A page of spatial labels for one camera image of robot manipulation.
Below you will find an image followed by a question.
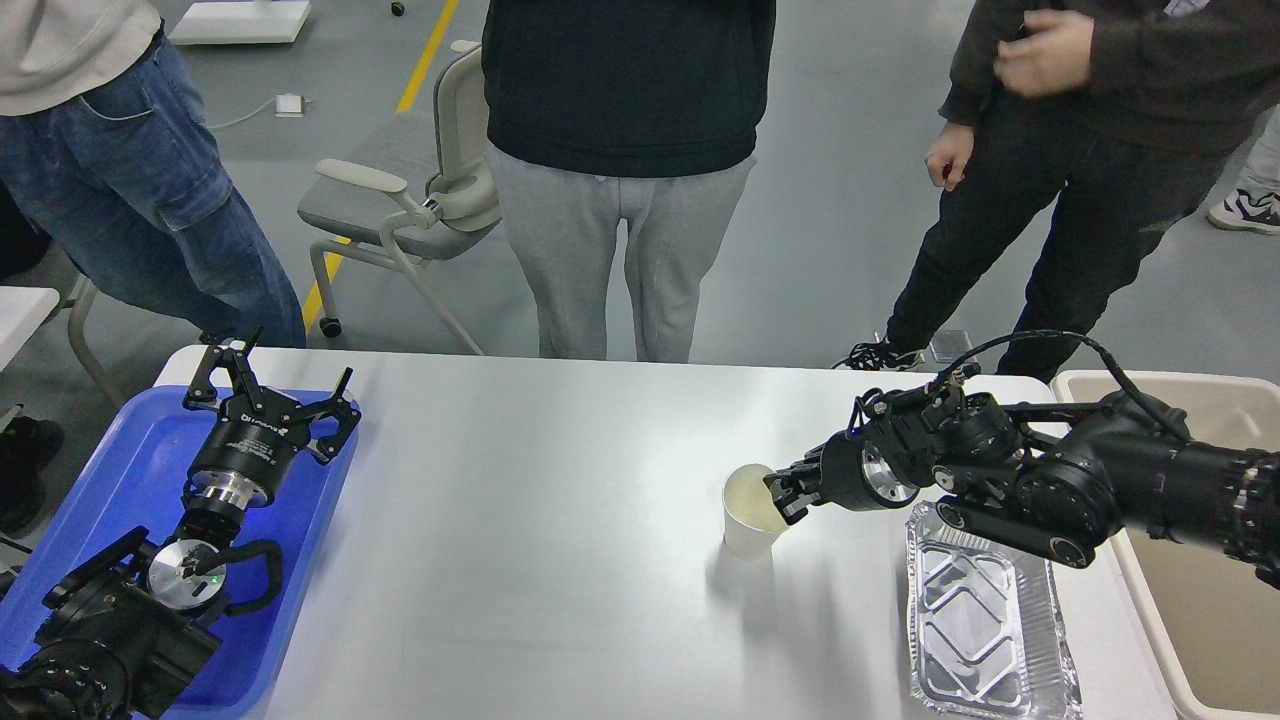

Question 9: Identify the white power adapter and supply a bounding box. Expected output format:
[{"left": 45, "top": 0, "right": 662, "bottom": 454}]
[{"left": 273, "top": 94, "right": 307, "bottom": 118}]

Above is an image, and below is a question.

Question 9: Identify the grey office chair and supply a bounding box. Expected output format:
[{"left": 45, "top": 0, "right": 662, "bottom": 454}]
[{"left": 296, "top": 41, "right": 500, "bottom": 355}]

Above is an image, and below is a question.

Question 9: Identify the person in light trousers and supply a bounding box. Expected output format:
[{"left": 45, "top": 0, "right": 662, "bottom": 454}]
[{"left": 1206, "top": 105, "right": 1279, "bottom": 236}]

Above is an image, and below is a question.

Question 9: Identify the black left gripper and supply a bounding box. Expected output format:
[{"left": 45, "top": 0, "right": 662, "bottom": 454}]
[{"left": 180, "top": 337, "right": 362, "bottom": 509}]

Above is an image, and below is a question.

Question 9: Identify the blue plastic tray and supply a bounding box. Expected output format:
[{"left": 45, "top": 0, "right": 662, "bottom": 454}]
[{"left": 1, "top": 386, "right": 358, "bottom": 719}]

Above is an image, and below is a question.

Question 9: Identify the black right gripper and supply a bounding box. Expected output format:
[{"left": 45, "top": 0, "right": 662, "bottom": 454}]
[{"left": 765, "top": 432, "right": 920, "bottom": 527}]

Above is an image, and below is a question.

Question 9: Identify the white paper cup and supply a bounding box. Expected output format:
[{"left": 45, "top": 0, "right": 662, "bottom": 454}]
[{"left": 721, "top": 464, "right": 788, "bottom": 560}]

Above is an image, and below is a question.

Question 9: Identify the person in blue jeans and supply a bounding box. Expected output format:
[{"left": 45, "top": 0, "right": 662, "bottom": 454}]
[{"left": 1, "top": 1, "right": 306, "bottom": 348}]

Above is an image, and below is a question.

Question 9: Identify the aluminium foil tray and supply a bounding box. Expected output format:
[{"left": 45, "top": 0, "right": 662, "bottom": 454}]
[{"left": 906, "top": 501, "right": 1083, "bottom": 719}]

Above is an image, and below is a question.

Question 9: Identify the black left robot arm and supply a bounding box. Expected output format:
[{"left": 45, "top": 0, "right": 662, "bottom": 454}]
[{"left": 3, "top": 345, "right": 362, "bottom": 719}]

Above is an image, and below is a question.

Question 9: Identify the right floor metal plate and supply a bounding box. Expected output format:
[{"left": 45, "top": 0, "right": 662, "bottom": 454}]
[{"left": 929, "top": 331, "right": 973, "bottom": 365}]

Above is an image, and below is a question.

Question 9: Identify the white side table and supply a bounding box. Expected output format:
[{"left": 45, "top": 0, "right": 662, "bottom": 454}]
[{"left": 0, "top": 286, "right": 60, "bottom": 370}]

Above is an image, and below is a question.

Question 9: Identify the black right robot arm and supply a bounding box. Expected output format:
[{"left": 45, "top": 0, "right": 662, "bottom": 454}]
[{"left": 763, "top": 347, "right": 1279, "bottom": 585}]

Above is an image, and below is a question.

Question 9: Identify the person in grey sweatpants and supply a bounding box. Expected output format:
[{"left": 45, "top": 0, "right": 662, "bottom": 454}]
[{"left": 481, "top": 1, "right": 776, "bottom": 363}]

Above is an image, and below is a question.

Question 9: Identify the white flat board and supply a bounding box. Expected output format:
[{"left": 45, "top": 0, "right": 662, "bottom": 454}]
[{"left": 166, "top": 1, "right": 312, "bottom": 45}]

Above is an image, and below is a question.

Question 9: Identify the person in black trousers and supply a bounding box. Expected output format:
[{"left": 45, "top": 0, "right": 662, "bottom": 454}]
[{"left": 844, "top": 1, "right": 1279, "bottom": 380}]

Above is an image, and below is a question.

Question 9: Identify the beige plastic bin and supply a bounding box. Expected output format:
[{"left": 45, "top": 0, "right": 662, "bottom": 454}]
[{"left": 1110, "top": 372, "right": 1279, "bottom": 719}]

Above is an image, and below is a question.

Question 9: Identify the black shoe at left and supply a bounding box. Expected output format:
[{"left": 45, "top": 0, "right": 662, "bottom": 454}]
[{"left": 1, "top": 416, "right": 65, "bottom": 536}]

